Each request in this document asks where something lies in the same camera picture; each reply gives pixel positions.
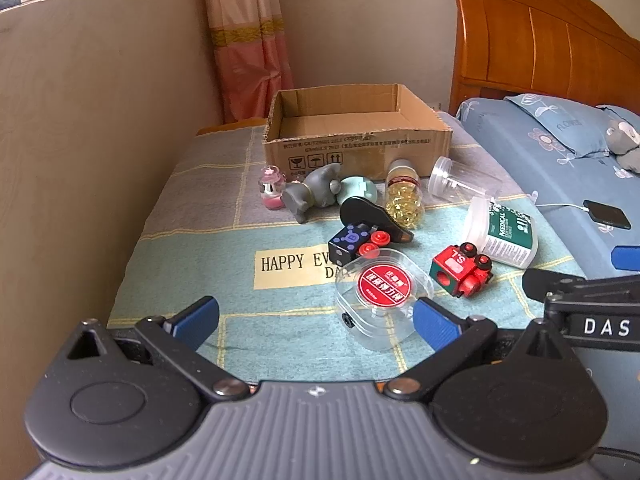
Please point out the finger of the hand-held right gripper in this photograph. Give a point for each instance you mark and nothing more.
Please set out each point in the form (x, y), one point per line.
(550, 282)
(627, 258)

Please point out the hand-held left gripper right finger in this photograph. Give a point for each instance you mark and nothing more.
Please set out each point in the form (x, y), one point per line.
(435, 324)

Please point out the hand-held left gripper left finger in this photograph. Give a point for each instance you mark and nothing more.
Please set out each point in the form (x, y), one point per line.
(197, 319)

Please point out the red toy train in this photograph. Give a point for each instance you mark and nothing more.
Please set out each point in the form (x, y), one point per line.
(457, 267)

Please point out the clear red labelled round box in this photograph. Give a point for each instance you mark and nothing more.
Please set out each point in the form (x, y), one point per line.
(382, 285)

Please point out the white green labelled container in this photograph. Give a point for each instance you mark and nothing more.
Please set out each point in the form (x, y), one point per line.
(505, 235)

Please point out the black blue toy train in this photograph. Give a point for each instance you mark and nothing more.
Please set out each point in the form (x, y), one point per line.
(350, 240)

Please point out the yellow capsule bottle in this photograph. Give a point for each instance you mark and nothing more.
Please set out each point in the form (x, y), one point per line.
(404, 200)

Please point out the black curved plastic object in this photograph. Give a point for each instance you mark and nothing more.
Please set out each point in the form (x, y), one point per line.
(365, 212)

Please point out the clear plastic jar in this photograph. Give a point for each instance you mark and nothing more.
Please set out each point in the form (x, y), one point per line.
(465, 180)

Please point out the grey elephant figurine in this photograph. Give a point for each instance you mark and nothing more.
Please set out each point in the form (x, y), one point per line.
(310, 192)

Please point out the cardboard box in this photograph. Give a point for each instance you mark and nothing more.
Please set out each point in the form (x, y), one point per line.
(350, 155)

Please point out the black phone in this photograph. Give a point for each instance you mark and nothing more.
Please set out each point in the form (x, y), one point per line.
(607, 214)

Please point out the checked blue grey blanket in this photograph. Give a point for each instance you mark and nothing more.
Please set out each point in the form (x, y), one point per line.
(200, 240)

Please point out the grey plush toy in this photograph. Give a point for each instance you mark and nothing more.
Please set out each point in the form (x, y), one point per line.
(625, 140)

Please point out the blue floral bedsheet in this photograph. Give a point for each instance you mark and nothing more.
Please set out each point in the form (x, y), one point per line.
(500, 150)

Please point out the small pink glass bottle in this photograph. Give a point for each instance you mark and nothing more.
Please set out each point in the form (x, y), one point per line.
(272, 190)

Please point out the blue floral pillow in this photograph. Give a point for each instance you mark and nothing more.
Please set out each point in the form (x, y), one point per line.
(560, 125)

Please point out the teal oval case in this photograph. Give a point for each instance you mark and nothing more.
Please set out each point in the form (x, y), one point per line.
(357, 189)

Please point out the wooden bedside table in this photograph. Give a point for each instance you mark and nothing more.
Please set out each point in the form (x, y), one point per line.
(235, 124)

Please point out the wooden bed headboard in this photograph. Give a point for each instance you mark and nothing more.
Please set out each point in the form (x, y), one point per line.
(525, 35)

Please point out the pink patterned curtain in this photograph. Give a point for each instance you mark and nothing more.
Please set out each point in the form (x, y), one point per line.
(245, 60)

